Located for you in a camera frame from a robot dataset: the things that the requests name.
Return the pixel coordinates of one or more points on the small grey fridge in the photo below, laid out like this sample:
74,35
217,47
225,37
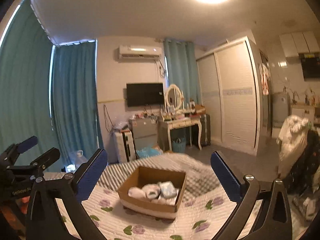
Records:
144,132

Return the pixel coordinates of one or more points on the blue tissue pack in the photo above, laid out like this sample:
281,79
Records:
167,189

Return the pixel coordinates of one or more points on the white air conditioner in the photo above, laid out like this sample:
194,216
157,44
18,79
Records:
140,52

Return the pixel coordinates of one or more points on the white sliding wardrobe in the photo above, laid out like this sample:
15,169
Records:
231,92

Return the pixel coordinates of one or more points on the white dressing table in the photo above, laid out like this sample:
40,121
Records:
168,129

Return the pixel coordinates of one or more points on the white clothes bundle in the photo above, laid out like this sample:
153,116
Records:
292,140

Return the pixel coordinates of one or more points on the grey washing machine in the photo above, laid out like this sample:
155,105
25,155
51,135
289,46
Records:
281,108

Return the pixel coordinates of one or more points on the black wall television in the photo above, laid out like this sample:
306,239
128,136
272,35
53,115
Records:
144,94

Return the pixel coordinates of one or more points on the large white sock pair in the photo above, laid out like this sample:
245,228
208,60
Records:
147,192

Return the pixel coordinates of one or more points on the grey checked bed sheet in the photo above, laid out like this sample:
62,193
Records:
179,168

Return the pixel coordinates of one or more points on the oval vanity mirror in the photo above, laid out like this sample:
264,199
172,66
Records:
174,98

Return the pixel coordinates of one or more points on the white packet with print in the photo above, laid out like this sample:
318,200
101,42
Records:
164,201

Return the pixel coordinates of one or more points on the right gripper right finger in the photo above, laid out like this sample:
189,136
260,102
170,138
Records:
273,220

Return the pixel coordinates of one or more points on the left hand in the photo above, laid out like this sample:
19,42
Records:
23,204

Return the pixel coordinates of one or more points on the teal curtain right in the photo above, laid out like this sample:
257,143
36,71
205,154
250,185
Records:
182,68

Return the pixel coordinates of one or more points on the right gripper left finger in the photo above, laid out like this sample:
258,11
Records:
44,220

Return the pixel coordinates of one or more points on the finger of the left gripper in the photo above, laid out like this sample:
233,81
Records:
37,166
13,151

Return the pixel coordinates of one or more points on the teal curtain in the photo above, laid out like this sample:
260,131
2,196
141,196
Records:
47,91
182,68

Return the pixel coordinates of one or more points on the teal curtain left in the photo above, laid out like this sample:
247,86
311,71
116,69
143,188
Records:
47,91

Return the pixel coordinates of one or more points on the brown cardboard box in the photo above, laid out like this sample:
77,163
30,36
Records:
142,176

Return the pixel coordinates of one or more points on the floral quilted white blanket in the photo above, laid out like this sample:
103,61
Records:
200,218

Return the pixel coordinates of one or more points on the black range hood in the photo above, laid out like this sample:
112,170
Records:
310,66

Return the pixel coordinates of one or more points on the white wall cabinets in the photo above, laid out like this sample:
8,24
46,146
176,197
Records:
294,44

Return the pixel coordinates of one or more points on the white suitcase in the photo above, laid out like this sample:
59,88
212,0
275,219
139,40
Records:
125,148

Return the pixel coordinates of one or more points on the water jug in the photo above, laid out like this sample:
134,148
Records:
77,158

